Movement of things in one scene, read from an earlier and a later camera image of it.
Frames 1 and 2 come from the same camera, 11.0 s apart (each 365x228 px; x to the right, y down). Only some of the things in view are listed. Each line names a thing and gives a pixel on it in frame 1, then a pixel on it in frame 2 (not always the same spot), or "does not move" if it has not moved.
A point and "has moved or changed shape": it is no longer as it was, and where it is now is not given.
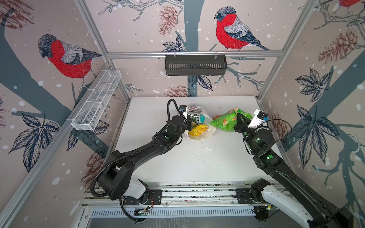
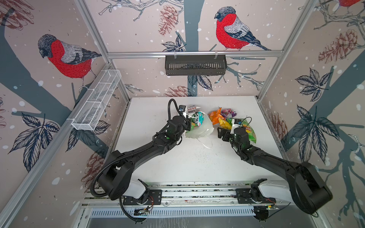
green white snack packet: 198,118 does not move
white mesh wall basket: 91,109 does not move
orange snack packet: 216,117 has moved or changed shape
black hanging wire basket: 193,65 does not move
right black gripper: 241,126 → 226,137
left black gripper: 188,123 does not move
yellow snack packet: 198,129 → 225,124
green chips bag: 228,121 has moved or changed shape
